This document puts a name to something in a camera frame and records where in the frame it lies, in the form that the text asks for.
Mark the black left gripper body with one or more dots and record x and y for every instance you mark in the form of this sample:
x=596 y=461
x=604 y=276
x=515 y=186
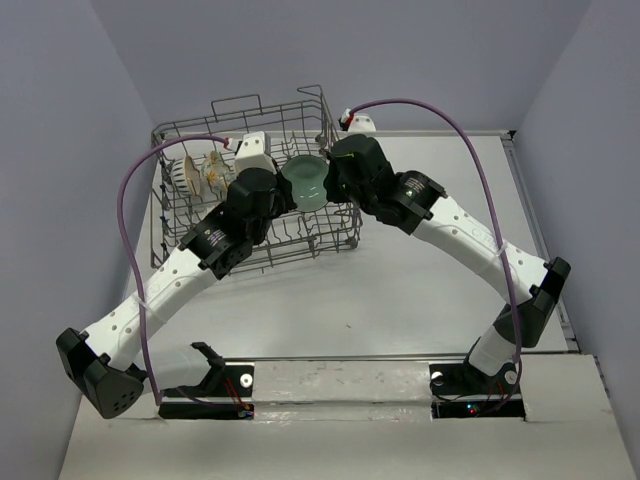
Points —
x=282 y=205

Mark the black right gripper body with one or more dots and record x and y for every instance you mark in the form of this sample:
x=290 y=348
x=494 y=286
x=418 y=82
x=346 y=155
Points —
x=339 y=189

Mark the orange flower bowl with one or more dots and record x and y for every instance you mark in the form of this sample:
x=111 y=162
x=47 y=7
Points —
x=217 y=174

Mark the plain teal bowl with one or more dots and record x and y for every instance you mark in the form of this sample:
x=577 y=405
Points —
x=307 y=173

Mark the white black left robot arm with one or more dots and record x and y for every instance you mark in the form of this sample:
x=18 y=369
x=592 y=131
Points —
x=100 y=360

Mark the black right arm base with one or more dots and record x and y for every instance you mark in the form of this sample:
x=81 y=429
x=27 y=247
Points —
x=457 y=393

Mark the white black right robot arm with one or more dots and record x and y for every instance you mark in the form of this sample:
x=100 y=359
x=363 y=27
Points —
x=530 y=286

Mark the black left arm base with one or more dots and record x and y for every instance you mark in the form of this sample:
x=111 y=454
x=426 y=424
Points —
x=227 y=396

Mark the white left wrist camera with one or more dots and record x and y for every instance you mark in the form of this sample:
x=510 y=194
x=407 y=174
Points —
x=254 y=151

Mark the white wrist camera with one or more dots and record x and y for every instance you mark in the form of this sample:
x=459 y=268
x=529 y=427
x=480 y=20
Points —
x=254 y=151
x=351 y=123

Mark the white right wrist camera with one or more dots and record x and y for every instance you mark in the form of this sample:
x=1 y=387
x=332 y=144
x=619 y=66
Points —
x=351 y=123

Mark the grey wire dish rack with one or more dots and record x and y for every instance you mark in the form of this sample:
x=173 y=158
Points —
x=303 y=126

